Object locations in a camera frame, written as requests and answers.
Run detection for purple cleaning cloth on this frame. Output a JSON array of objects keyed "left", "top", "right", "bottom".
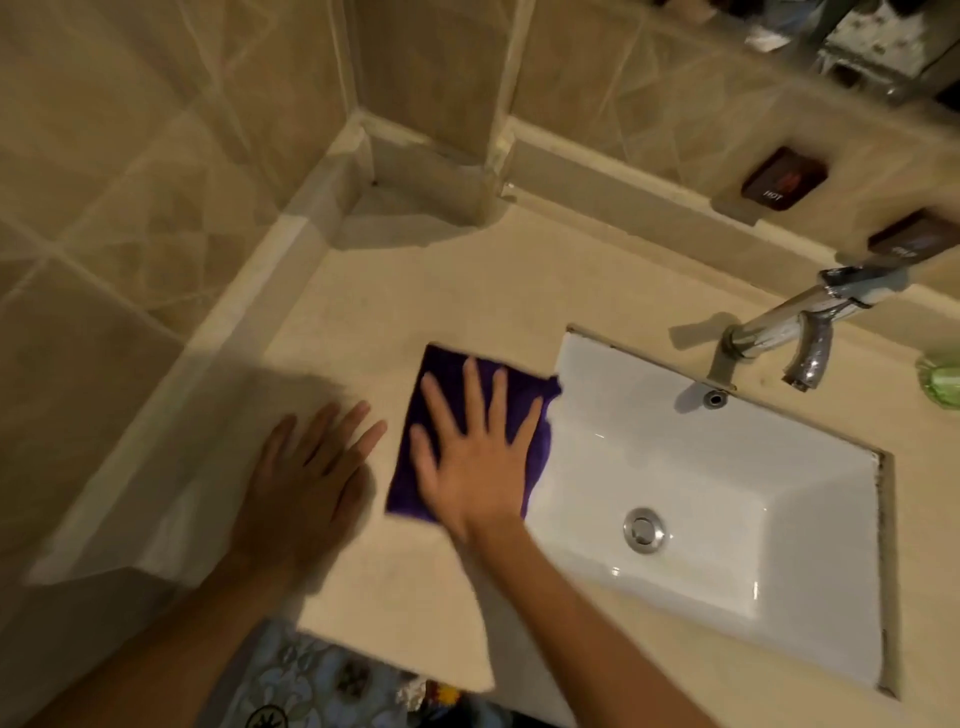
[{"left": 383, "top": 343, "right": 564, "bottom": 526}]

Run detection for brown sign with red symbol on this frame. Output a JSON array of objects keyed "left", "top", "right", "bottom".
[{"left": 740, "top": 146, "right": 829, "bottom": 213}]

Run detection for person's left forearm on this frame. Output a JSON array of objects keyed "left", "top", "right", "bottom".
[{"left": 22, "top": 554, "right": 301, "bottom": 728}]

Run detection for green glass cup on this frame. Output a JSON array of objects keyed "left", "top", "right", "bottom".
[{"left": 916, "top": 348, "right": 960, "bottom": 410}]

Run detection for chrome faucet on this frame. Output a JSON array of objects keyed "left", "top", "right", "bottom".
[{"left": 719, "top": 263, "right": 913, "bottom": 393}]

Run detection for person's left hand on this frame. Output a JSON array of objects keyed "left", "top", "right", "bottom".
[{"left": 228, "top": 401, "right": 388, "bottom": 590}]

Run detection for person's right hand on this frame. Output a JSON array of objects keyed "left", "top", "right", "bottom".
[{"left": 408, "top": 356, "right": 545, "bottom": 547}]

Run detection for brown sign with blue symbol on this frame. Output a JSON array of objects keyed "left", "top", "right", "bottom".
[{"left": 867, "top": 209, "right": 960, "bottom": 264}]

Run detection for chrome sink drain stopper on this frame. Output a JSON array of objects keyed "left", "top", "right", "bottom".
[{"left": 622, "top": 507, "right": 667, "bottom": 555}]

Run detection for large wall mirror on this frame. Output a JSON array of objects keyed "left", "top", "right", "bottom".
[{"left": 652, "top": 0, "right": 960, "bottom": 114}]

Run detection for person's right forearm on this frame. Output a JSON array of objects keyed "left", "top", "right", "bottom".
[{"left": 457, "top": 517, "right": 721, "bottom": 728}]

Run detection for white rectangular sink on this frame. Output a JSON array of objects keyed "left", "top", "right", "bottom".
[{"left": 524, "top": 326, "right": 898, "bottom": 691}]

